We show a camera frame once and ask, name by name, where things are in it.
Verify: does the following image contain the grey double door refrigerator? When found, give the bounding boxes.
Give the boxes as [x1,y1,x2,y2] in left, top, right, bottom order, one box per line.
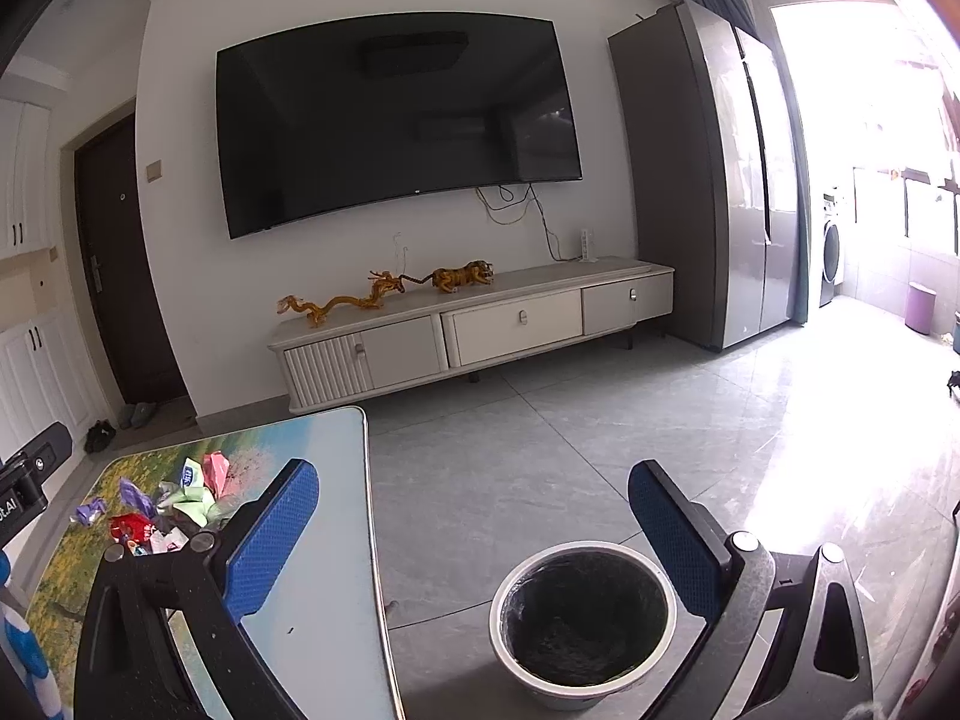
[608,0,800,351]

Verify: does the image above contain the dark brown entrance door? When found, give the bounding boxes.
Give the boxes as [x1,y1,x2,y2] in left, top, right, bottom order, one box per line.
[75,115,185,405]

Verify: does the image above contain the white wall cupboards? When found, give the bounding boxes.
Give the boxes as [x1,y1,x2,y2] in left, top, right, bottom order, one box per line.
[2,99,101,457]

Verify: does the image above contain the white TV cabinet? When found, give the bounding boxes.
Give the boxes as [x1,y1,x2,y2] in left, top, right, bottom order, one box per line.
[270,259,674,415]

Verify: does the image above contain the washing machine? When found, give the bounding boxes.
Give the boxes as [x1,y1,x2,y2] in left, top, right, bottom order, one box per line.
[820,193,843,307]

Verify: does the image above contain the red snack bag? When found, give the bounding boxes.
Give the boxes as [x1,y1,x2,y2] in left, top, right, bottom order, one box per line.
[109,512,155,553]

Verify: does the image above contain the pink paper wrapper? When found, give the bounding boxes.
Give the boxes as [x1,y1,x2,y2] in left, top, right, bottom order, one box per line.
[200,450,229,499]

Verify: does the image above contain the purple small bin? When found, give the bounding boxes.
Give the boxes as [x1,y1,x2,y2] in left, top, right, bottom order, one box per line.
[905,281,937,335]

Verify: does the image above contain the purple wrapper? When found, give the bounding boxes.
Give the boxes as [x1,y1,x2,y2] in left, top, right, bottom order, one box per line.
[71,497,107,528]

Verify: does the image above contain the green wrapper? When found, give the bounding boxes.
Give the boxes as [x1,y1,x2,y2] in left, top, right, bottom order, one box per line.
[156,484,217,528]

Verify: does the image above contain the black wall television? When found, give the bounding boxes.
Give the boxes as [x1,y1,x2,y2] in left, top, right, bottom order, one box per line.
[215,11,583,239]

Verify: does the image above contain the black shoes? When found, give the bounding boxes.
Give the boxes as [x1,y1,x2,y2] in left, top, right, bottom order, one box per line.
[83,419,117,455]

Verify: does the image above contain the grey slippers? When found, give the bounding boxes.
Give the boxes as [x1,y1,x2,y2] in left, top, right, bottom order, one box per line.
[119,401,158,429]

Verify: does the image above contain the white round trash bin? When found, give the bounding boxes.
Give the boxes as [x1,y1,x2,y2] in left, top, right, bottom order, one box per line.
[488,541,679,712]

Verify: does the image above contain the wall switch plate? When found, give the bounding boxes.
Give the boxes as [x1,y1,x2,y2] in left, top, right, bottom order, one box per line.
[145,160,163,182]

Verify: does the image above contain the golden dragon figurine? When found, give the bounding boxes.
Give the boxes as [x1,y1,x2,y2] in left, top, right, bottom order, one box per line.
[277,271,405,328]

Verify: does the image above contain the purple plastic bag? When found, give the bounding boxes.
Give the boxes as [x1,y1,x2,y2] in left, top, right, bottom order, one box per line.
[119,476,158,520]

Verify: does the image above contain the golden tiger figurine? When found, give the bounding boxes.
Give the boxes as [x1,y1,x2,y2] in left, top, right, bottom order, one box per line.
[402,260,494,294]

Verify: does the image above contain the television cables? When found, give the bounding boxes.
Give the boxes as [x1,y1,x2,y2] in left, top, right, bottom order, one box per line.
[472,180,586,263]

